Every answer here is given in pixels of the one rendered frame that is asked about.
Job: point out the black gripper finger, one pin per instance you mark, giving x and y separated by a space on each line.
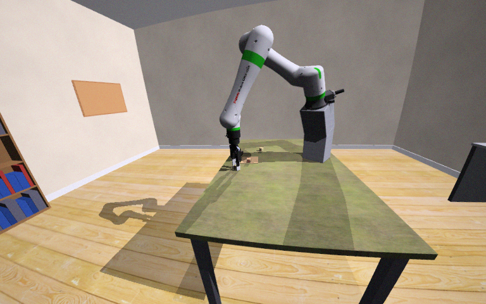
237 157
232 155

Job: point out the tan square mat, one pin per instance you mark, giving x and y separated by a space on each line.
254 159

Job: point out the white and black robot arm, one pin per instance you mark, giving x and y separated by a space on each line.
256 49

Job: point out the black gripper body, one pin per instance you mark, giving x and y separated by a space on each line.
234 143

